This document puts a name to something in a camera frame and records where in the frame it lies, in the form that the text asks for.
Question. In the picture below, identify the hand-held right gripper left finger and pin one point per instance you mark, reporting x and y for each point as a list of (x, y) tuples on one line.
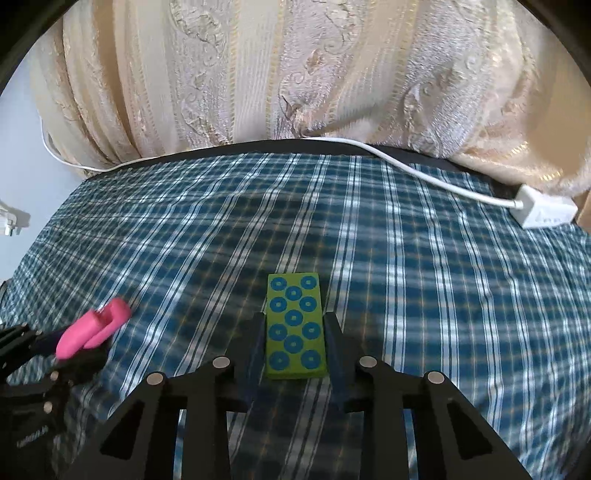
[(251, 369)]

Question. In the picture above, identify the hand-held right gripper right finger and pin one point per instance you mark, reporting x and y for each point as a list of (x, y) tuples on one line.
[(339, 369)]

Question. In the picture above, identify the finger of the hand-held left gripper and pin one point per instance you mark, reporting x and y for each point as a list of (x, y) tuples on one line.
[(78, 364), (18, 340)]

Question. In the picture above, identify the pink foam hair curler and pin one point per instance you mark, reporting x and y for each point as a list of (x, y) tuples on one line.
[(92, 327)]

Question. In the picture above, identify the green tile with blue circles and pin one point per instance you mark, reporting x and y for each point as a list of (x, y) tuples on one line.
[(293, 323)]

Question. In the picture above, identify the white power strip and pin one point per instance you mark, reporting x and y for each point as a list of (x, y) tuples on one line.
[(547, 210)]

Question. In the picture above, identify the cream patterned curtain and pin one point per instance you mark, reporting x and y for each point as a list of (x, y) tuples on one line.
[(277, 69)]

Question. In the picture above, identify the white wall plug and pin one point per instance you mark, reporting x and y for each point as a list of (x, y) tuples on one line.
[(11, 221)]

